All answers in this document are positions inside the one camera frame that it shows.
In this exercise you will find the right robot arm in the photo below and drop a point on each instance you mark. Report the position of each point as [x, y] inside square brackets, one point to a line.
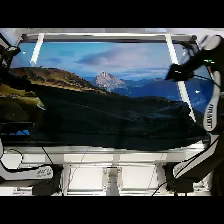
[209, 113]

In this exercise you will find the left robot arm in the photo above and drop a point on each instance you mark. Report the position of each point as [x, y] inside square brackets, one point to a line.
[36, 173]

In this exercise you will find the silver frame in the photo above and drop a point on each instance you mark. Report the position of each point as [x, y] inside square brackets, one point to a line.
[100, 157]

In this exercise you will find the dark grey garment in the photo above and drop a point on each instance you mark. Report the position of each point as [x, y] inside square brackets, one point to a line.
[126, 123]

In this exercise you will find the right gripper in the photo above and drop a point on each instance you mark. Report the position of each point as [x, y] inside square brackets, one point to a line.
[178, 72]

